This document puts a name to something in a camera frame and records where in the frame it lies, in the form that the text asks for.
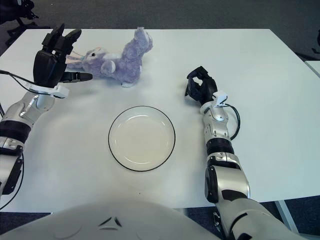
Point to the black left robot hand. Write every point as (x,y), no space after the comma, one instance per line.
(45,67)

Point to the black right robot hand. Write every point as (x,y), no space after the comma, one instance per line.
(206,87)

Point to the purple plush bunny doll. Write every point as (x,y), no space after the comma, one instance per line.
(127,65)

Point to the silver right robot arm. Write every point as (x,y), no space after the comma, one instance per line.
(230,180)

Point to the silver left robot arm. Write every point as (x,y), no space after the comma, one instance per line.
(15,112)

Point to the white plate with black rim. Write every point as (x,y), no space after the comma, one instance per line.
(141,138)

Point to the black office chair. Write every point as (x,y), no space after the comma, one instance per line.
(17,10)

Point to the white neighbouring table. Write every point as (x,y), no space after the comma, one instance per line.
(315,67)

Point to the white table leg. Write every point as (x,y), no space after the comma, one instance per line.
(286,215)

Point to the grey robot torso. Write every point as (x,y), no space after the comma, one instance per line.
(112,220)

